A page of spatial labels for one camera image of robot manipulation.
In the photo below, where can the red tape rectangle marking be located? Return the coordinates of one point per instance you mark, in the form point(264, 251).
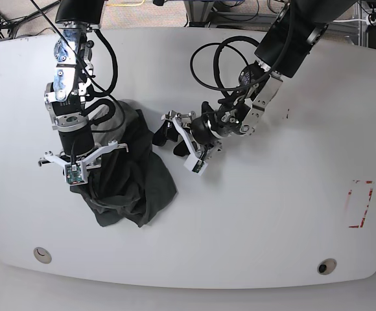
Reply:
point(357, 203)

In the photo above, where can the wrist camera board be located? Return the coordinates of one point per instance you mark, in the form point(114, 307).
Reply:
point(195, 165)
point(75, 174)

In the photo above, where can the table grommet hole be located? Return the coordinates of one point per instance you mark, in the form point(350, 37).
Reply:
point(42, 255)
point(327, 266)

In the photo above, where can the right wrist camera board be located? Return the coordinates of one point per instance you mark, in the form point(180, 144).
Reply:
point(75, 174)

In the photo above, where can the black tripod legs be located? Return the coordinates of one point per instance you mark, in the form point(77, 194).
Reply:
point(20, 19)

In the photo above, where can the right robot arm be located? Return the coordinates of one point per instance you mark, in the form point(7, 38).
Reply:
point(75, 102)

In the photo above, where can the right table grommet hole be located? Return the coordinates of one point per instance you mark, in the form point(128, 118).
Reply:
point(327, 266)

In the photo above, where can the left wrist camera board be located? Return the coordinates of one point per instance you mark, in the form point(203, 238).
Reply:
point(195, 165)

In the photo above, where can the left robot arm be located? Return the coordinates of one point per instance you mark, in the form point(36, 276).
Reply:
point(294, 32)

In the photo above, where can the aluminium frame base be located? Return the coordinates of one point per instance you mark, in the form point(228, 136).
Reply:
point(211, 14)

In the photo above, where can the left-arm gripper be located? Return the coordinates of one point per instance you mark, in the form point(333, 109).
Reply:
point(192, 135)

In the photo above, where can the dark grey T-shirt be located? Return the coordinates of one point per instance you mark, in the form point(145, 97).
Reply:
point(132, 183)

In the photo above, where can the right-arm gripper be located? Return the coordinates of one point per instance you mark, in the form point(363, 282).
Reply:
point(49, 157)

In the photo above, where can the left table grommet hole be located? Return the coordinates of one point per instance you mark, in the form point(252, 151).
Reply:
point(42, 255)

